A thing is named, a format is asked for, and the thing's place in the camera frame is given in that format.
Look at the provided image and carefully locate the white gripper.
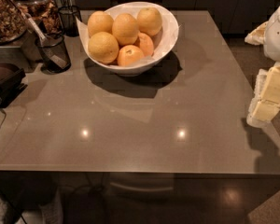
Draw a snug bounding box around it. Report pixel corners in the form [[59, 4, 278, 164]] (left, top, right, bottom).
[[245, 6, 280, 128]]

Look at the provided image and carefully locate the orange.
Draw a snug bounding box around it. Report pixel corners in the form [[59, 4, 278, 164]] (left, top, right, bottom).
[[117, 45, 144, 66], [137, 7, 162, 36], [88, 11, 114, 36], [88, 32, 119, 64], [112, 13, 139, 46], [134, 33, 154, 56]]

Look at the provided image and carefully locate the white ceramic bowl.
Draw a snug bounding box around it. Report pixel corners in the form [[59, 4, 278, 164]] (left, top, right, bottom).
[[79, 1, 180, 77]]

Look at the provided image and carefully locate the black mesh cup far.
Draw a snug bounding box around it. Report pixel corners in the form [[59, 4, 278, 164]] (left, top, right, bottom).
[[58, 6, 81, 37]]

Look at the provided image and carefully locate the black mesh cup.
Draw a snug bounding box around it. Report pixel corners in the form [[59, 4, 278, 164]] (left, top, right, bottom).
[[58, 6, 81, 37], [35, 33, 71, 73]]

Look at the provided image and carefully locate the black mesh cup near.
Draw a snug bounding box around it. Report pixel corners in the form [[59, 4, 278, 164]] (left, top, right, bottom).
[[35, 33, 71, 73]]

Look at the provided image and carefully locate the metal serving scoop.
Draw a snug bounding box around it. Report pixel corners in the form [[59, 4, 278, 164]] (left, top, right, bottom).
[[0, 0, 68, 70]]

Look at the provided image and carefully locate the glass jar of dried fruit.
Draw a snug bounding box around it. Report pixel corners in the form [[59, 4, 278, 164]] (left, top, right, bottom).
[[15, 0, 62, 33]]

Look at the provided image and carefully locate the black device on left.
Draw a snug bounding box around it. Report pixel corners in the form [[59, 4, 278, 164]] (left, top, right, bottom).
[[0, 63, 26, 107]]

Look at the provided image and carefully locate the glass jar of nuts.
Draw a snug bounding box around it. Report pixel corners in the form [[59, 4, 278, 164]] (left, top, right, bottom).
[[0, 0, 26, 45]]

